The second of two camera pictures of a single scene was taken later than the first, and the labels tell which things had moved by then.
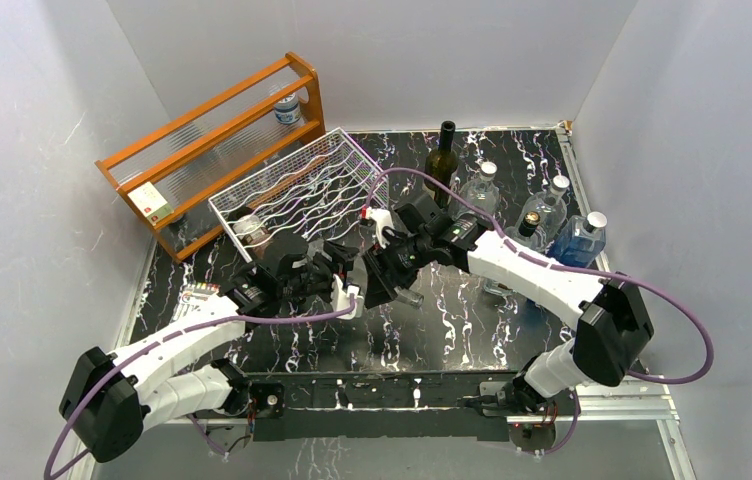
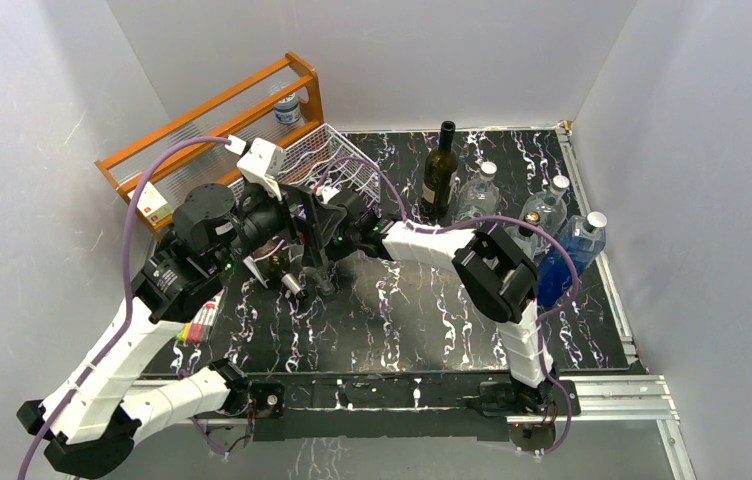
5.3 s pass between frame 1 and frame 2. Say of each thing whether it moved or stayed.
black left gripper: moved
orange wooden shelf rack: stayed
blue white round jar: stayed
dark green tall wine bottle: stayed
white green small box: stayed
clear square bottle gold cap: stayed
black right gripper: moved
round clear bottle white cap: stayed
